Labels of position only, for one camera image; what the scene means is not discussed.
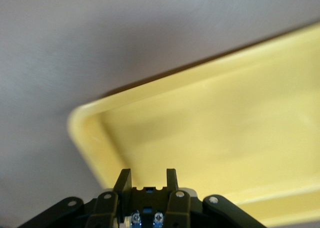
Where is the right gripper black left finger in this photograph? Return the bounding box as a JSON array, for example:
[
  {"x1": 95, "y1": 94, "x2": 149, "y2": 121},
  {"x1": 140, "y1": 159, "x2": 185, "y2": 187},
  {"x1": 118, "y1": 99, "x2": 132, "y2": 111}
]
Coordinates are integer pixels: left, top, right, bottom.
[{"x1": 19, "y1": 168, "x2": 133, "y2": 228}]

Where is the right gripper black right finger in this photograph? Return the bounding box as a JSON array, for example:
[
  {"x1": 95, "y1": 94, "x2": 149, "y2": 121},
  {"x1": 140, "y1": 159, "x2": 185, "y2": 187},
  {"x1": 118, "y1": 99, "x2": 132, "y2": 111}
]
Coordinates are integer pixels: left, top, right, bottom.
[{"x1": 164, "y1": 167, "x2": 266, "y2": 228}]

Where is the yellow mushroom push button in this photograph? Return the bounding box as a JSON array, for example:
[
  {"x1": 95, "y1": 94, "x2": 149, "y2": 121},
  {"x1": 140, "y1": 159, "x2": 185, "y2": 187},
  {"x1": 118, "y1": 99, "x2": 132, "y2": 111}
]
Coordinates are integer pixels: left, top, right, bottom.
[{"x1": 123, "y1": 186, "x2": 173, "y2": 228}]

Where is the yellow plastic tray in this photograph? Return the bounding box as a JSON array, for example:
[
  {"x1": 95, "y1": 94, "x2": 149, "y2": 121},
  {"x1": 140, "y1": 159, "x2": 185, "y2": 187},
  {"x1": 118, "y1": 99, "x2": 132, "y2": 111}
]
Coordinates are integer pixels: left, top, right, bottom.
[{"x1": 66, "y1": 21, "x2": 320, "y2": 228}]

